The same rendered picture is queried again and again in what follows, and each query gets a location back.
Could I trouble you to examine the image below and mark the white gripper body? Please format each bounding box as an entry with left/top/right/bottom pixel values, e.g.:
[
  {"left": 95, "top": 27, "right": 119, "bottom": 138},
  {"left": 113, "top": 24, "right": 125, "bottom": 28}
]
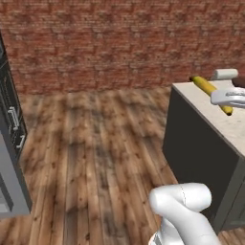
[{"left": 210, "top": 87, "right": 245, "bottom": 109}]

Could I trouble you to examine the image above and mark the yellow banana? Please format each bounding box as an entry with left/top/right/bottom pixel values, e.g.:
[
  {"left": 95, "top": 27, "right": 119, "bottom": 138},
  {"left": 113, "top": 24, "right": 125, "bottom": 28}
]
[{"left": 189, "top": 75, "right": 234, "bottom": 117}]

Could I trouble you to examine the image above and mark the dark dining table pale top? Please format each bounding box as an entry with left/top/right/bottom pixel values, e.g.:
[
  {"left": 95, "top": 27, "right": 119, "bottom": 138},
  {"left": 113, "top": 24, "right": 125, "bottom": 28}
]
[{"left": 162, "top": 79, "right": 245, "bottom": 234}]

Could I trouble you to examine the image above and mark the grey fridge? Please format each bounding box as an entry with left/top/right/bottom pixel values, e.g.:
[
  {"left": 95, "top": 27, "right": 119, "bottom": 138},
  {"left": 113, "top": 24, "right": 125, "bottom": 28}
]
[{"left": 0, "top": 129, "right": 33, "bottom": 220}]

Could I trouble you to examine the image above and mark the dark cabinet with white handles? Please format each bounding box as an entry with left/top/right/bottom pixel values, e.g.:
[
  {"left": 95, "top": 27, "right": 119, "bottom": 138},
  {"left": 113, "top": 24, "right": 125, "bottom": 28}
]
[{"left": 0, "top": 31, "right": 29, "bottom": 167}]

